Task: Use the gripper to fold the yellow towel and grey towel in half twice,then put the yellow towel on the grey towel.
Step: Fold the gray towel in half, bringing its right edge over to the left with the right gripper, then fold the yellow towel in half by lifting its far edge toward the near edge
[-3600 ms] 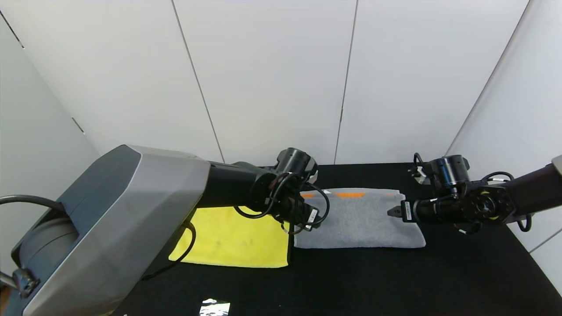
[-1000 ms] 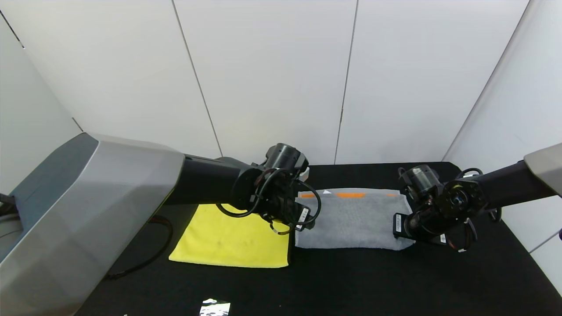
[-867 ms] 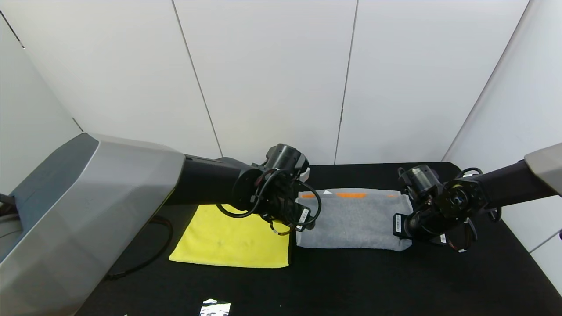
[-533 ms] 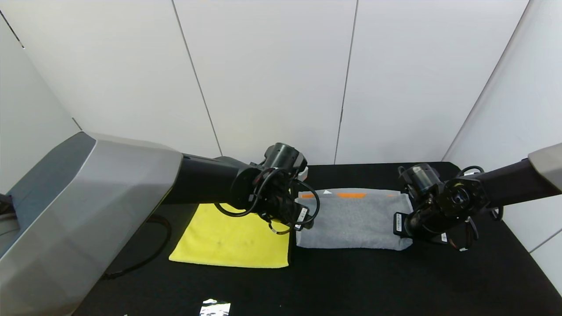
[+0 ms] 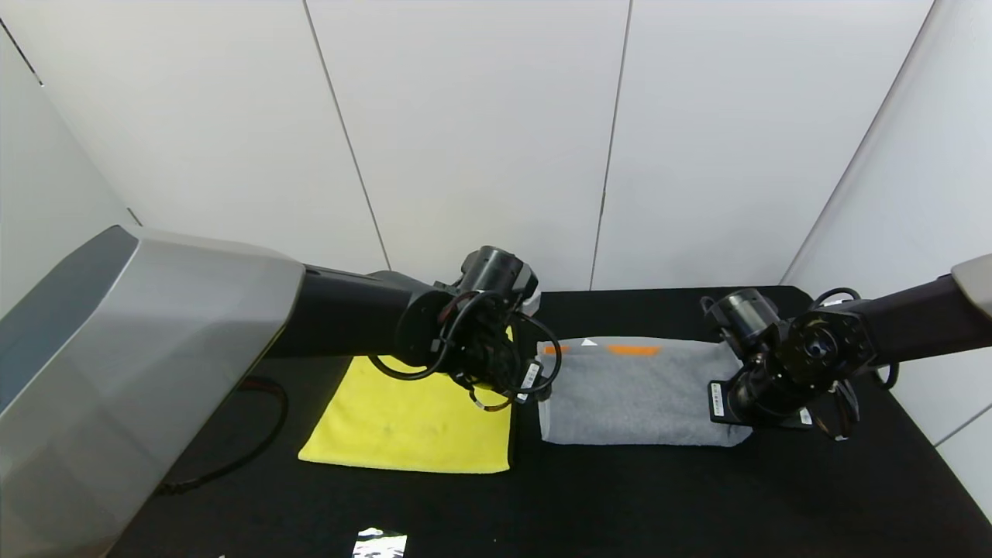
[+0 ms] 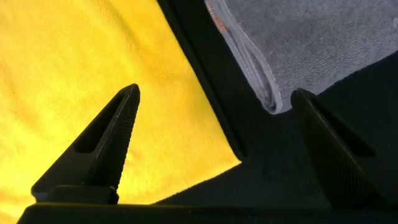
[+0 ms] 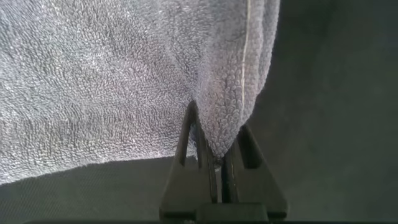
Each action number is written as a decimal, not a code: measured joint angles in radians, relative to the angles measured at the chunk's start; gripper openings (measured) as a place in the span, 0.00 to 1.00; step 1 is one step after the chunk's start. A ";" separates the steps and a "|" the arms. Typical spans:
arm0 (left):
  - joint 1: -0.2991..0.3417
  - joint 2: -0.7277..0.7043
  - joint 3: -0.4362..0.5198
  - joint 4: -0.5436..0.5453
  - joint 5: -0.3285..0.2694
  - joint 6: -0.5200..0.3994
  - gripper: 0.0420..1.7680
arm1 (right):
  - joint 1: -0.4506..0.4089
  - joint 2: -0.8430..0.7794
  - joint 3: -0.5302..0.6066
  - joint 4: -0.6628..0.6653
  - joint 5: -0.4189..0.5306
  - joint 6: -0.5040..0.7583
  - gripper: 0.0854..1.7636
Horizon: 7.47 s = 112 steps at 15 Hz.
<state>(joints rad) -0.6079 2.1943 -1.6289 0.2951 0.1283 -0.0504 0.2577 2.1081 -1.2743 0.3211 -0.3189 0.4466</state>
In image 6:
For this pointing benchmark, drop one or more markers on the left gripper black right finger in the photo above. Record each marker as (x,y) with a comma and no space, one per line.
(342,180)

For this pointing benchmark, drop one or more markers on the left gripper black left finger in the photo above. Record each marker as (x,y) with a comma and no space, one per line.
(77,177)

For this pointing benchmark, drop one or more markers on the yellow microfibre towel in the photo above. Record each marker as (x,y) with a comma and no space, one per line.
(62,77)

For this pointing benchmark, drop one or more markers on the grey towel with orange marks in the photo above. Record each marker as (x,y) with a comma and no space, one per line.
(311,46)

